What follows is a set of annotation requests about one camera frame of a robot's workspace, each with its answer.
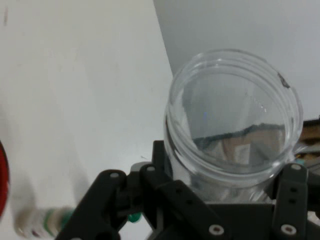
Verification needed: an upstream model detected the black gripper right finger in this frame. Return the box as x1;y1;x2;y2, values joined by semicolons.
264;162;309;240

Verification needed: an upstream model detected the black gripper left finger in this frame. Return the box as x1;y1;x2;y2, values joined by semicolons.
56;139;235;240

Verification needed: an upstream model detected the spice bottle round green cap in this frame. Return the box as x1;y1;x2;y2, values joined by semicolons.
14;205;143;238

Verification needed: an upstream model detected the clear glass tumbler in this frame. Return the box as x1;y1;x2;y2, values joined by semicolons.
163;48;305;205

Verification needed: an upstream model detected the red bowl with dark granules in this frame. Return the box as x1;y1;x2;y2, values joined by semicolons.
0;139;12;219

